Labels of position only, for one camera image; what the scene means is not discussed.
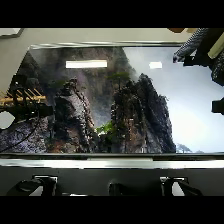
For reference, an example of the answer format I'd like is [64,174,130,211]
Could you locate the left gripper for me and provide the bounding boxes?
[33,103,55,119]

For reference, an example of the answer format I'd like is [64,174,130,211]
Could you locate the grey checked garment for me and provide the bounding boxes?
[172,27,210,64]

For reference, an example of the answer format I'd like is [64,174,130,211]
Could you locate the dark patterned garment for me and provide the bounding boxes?
[210,49,224,87]

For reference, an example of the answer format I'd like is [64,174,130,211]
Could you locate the pale beige bar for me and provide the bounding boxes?
[207,31,224,60]

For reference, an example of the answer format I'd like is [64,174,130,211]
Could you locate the black cable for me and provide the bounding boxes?
[0,88,41,154]

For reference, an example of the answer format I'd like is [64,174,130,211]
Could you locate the silver frame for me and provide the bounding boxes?
[0,41,224,197]

